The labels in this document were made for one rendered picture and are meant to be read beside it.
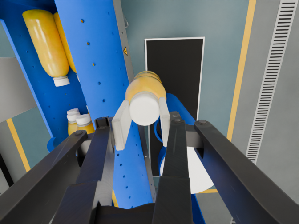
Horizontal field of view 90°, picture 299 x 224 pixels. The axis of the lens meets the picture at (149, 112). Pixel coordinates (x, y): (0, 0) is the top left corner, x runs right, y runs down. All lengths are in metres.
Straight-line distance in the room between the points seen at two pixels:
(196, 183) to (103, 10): 0.72
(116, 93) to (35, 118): 1.72
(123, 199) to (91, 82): 0.36
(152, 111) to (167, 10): 1.47
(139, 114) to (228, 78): 1.64
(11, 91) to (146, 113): 0.94
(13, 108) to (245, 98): 1.96
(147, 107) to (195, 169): 0.56
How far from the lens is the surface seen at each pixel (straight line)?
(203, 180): 0.78
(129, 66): 0.69
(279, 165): 2.69
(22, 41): 0.59
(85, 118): 0.46
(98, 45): 0.38
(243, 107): 1.97
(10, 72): 1.08
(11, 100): 1.06
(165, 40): 1.42
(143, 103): 0.18
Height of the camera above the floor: 1.55
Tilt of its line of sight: 70 degrees down
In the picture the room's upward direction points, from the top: 175 degrees clockwise
